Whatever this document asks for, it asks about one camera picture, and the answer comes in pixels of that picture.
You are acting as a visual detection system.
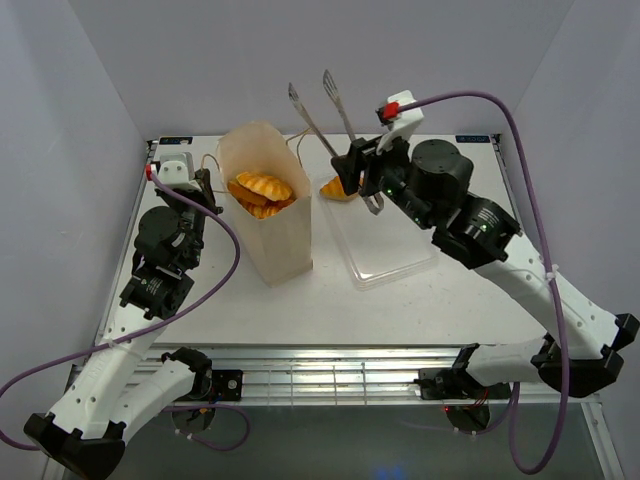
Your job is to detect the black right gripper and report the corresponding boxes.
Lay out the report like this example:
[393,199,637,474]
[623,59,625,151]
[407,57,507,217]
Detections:
[329,126,433,231]

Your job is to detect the small croissant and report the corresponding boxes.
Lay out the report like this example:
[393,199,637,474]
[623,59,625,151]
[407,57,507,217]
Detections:
[319,176,358,202]

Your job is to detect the metal tongs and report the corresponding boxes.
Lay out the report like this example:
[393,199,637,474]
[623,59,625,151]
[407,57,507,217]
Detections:
[287,68,387,217]

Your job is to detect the orange twisted ring bread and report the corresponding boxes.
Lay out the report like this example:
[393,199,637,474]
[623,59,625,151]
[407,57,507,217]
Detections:
[235,172,293,201]

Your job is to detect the ridged orange roll bread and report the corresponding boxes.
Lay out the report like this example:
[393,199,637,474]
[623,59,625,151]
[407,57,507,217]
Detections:
[227,180,295,220]

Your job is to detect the white paper bag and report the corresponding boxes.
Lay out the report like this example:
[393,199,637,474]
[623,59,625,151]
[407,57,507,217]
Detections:
[212,122,313,286]

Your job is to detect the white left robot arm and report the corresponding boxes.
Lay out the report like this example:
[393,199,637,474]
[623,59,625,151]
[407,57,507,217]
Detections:
[24,192,212,479]

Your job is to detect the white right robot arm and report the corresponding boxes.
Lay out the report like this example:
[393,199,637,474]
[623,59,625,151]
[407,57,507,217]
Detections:
[331,138,639,398]

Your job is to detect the clear plastic tray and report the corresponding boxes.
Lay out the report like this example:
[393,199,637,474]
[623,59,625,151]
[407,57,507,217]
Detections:
[320,198,438,291]

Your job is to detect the left blue table label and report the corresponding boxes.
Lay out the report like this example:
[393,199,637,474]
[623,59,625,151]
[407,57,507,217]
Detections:
[158,136,193,145]

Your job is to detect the blue table label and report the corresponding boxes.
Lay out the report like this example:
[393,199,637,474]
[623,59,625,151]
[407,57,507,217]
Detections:
[455,135,491,144]
[158,136,193,145]

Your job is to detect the right blue table label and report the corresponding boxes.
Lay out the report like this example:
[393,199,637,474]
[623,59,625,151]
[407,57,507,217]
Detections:
[455,135,491,144]

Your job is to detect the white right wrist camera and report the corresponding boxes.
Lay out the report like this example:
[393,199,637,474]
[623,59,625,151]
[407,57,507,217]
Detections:
[376,90,424,154]

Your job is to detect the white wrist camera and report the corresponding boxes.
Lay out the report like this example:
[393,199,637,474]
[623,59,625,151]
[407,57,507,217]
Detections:
[376,90,424,154]
[145,152,200,191]

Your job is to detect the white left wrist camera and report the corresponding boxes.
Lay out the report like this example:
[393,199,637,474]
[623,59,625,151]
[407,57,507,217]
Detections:
[145,152,200,191]

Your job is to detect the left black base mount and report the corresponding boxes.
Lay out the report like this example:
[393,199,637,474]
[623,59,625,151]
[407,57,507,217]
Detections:
[161,347,243,403]

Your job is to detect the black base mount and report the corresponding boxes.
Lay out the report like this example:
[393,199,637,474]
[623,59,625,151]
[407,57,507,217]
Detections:
[413,368,511,401]
[161,347,243,403]

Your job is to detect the aluminium frame rail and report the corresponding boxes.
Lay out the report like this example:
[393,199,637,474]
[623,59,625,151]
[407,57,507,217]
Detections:
[62,344,601,406]

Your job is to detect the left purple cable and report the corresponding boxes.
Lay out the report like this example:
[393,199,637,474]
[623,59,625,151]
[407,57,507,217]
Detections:
[0,177,251,454]

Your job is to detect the purple cable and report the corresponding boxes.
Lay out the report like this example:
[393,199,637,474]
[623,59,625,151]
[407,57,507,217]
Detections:
[0,177,251,454]
[399,89,571,474]

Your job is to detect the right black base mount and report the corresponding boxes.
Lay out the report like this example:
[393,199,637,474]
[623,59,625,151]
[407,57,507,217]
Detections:
[413,368,511,401]

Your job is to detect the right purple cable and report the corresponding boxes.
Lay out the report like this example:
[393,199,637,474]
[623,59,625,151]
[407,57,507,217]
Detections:
[399,89,571,474]

